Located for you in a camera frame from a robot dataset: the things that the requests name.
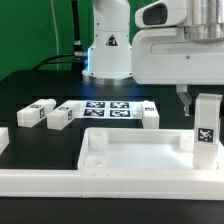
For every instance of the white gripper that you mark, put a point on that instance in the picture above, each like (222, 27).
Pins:
(180, 42)

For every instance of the white desk top tray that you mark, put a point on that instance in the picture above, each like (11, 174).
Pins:
(128, 148)

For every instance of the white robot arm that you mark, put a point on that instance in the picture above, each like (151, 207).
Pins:
(109, 56)

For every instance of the fiducial marker sheet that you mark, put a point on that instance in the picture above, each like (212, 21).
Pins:
(109, 110)

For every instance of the white front fence bar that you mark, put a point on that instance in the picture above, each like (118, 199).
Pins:
(196, 185)

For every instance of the white fence bar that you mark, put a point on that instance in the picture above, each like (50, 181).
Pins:
(196, 185)
(4, 139)

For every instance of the white left fence bar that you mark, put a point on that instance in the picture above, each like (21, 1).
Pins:
(4, 139)

